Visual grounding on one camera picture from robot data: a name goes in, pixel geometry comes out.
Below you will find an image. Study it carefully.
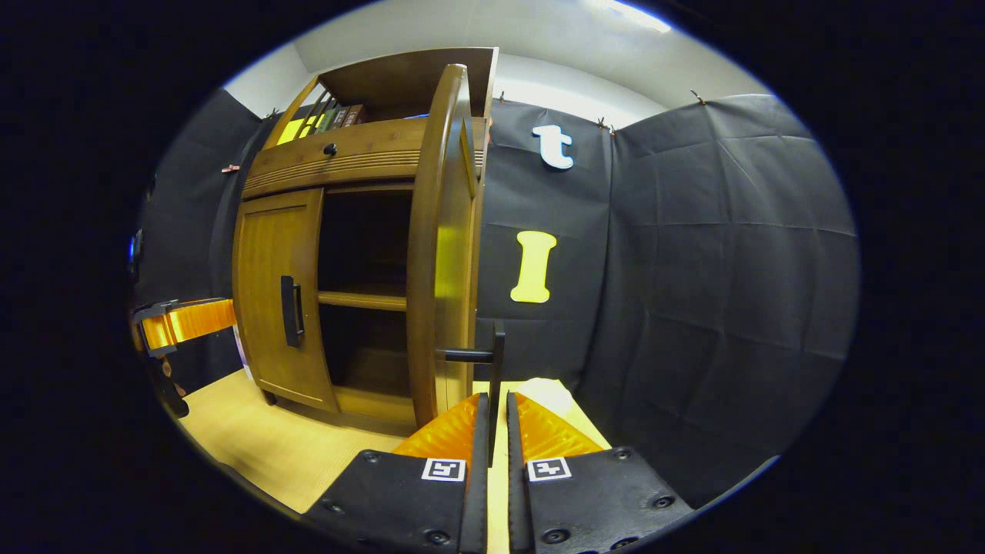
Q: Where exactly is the wooden cabinet door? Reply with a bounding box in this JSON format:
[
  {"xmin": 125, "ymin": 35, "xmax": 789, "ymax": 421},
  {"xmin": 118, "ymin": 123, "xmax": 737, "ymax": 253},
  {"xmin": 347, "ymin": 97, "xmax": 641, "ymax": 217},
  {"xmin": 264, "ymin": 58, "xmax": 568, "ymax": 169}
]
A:
[
  {"xmin": 406, "ymin": 63, "xmax": 506, "ymax": 469},
  {"xmin": 232, "ymin": 189, "xmax": 339, "ymax": 413}
]

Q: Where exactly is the wooden drawer with black knob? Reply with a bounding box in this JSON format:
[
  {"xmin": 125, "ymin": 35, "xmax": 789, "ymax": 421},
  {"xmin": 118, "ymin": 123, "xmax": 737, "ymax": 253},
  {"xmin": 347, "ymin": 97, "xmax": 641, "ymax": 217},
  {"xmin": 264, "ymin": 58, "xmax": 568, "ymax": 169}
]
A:
[{"xmin": 242, "ymin": 117, "xmax": 487, "ymax": 202}]

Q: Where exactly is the wooden double-door shoe cabinet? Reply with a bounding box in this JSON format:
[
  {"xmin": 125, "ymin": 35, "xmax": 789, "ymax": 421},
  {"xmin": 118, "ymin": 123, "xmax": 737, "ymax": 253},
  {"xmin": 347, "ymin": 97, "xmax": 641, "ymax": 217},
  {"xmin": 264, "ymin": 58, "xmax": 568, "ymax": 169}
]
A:
[{"xmin": 232, "ymin": 48, "xmax": 499, "ymax": 432}]

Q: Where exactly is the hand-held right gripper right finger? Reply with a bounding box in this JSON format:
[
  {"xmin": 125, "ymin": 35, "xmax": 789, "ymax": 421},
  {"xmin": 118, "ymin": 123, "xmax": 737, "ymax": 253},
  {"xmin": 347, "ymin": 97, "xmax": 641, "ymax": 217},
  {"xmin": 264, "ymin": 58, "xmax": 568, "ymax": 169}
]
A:
[{"xmin": 506, "ymin": 391, "xmax": 697, "ymax": 554}]

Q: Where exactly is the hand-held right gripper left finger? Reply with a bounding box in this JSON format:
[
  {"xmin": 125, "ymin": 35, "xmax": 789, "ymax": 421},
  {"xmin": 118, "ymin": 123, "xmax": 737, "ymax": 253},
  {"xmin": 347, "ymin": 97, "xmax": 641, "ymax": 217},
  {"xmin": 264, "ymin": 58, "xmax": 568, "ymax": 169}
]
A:
[{"xmin": 300, "ymin": 392, "xmax": 491, "ymax": 554}]

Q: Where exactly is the wooden inner shelf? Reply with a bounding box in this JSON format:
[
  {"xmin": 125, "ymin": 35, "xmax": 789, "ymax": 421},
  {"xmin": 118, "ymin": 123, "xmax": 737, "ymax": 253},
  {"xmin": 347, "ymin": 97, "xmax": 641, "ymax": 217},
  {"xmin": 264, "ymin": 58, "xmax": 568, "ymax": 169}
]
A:
[{"xmin": 318, "ymin": 290, "xmax": 409, "ymax": 313}]

